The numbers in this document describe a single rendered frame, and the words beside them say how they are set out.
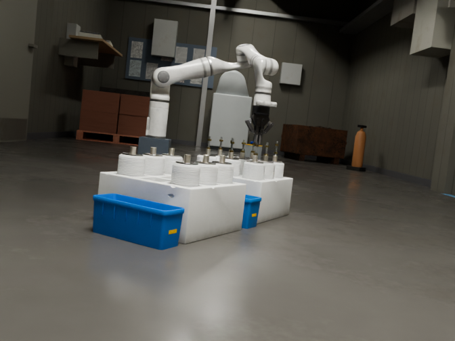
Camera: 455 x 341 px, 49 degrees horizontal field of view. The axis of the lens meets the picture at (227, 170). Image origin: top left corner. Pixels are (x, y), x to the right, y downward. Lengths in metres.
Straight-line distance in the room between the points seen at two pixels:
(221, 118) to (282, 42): 1.97
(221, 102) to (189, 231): 7.12
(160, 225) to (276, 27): 8.36
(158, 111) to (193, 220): 0.85
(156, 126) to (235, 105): 6.37
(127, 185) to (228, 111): 7.00
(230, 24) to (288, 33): 1.09
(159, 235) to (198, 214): 0.19
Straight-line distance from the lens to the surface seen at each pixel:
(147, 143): 2.35
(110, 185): 1.81
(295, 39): 9.72
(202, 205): 1.67
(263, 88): 2.16
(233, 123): 8.69
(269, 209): 2.23
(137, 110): 7.22
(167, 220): 1.52
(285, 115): 9.56
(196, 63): 2.41
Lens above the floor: 0.38
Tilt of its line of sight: 5 degrees down
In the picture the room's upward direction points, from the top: 6 degrees clockwise
